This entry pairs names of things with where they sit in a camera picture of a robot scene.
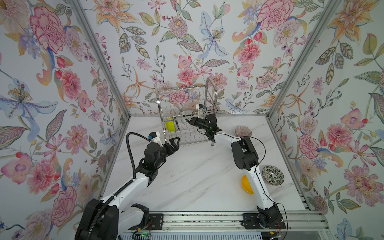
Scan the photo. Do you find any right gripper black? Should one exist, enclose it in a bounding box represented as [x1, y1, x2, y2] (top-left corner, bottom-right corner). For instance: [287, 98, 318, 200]
[184, 115, 211, 133]

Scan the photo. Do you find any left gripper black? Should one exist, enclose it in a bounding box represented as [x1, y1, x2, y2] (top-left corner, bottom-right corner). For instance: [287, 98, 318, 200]
[153, 137, 180, 170]

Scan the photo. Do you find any steel wire dish rack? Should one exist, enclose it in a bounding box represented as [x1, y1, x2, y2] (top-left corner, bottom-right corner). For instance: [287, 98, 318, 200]
[155, 80, 219, 145]

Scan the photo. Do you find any lime green bowl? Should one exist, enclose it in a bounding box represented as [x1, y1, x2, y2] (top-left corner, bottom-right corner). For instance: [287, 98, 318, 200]
[165, 117, 176, 132]

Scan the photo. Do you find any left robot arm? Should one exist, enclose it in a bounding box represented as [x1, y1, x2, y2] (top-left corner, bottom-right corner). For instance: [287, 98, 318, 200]
[75, 133, 180, 240]

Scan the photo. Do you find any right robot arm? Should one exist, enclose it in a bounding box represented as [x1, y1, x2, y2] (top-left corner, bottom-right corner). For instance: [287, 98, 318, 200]
[186, 114, 281, 229]

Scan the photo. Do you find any pink striped bowl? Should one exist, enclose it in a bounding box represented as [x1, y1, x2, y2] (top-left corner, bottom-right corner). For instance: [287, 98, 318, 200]
[235, 126, 253, 137]

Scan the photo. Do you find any yellow bowl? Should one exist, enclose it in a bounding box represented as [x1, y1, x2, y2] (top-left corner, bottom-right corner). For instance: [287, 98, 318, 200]
[241, 175, 254, 195]

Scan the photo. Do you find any black white floral bowl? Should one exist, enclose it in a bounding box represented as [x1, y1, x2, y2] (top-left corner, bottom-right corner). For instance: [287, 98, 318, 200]
[262, 166, 285, 186]

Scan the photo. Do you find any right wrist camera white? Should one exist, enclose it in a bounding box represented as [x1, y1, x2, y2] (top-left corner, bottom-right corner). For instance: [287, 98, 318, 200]
[195, 104, 207, 115]

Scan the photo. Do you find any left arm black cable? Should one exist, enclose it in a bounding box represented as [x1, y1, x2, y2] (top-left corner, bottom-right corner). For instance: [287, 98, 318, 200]
[86, 131, 151, 240]

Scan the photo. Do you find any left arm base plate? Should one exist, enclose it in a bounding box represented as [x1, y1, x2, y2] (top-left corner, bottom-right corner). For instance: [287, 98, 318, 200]
[129, 214, 164, 231]

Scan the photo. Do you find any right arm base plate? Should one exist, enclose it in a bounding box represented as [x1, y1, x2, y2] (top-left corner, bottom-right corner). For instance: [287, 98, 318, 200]
[241, 213, 287, 230]

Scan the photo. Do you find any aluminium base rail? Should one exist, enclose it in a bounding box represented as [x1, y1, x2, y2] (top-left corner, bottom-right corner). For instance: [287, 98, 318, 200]
[146, 211, 329, 233]

